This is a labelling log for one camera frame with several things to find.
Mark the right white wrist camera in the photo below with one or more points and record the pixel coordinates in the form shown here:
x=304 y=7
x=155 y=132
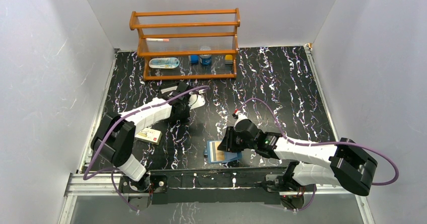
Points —
x=238 y=116

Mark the white card stack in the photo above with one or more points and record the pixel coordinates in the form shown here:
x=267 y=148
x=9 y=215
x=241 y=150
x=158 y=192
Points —
x=169 y=94

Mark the black card tray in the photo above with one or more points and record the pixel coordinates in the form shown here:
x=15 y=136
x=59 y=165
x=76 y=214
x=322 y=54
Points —
x=179 y=86

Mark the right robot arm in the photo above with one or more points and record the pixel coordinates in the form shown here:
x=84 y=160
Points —
x=337 y=164

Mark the small white and yellow box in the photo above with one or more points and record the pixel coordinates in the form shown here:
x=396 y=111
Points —
x=149 y=135

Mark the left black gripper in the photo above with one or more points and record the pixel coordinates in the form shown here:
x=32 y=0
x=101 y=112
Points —
x=174 y=91

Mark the blue lidded jar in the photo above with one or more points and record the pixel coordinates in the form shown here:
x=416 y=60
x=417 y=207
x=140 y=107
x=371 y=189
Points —
x=205 y=59

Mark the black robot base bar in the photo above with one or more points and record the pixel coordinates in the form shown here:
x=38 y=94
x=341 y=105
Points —
x=232 y=185

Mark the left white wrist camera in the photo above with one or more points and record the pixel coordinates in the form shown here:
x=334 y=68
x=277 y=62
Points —
x=196 y=101

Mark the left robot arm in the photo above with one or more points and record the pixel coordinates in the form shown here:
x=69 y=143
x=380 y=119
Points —
x=114 y=138

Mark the yellow and grey sponge block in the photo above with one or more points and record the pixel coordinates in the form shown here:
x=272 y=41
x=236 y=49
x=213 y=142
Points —
x=229 y=59

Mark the toothbrush blister pack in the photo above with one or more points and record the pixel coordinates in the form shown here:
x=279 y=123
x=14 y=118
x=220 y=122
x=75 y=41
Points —
x=164 y=63

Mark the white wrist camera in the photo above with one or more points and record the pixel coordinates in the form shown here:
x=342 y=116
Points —
x=196 y=101
x=238 y=116

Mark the blue card holder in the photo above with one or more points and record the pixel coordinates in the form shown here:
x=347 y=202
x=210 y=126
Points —
x=215 y=156

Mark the orange wooden wire shelf rack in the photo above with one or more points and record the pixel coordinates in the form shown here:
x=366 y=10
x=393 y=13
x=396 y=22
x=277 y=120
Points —
x=187 y=31

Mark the white and orange tube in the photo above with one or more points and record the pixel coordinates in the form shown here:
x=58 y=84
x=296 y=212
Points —
x=157 y=39

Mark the small blue box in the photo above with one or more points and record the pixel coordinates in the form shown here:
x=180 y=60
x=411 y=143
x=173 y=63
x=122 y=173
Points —
x=193 y=59

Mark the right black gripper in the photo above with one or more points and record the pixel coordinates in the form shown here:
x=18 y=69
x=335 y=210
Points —
x=227 y=144

